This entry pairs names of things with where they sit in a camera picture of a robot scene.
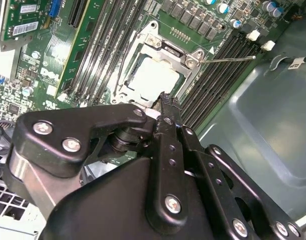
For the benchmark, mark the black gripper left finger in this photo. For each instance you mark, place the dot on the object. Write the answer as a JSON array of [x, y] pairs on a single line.
[[67, 120]]

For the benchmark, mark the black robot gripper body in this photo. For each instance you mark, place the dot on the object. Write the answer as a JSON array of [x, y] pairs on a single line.
[[105, 212]]

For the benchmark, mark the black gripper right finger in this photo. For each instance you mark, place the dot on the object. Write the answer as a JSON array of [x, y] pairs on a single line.
[[215, 175]]

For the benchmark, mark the silver CPU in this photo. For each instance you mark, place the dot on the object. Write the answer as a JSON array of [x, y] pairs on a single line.
[[152, 77]]

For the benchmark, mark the metal socket cover frame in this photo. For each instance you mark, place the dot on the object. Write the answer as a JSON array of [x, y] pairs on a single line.
[[167, 60]]

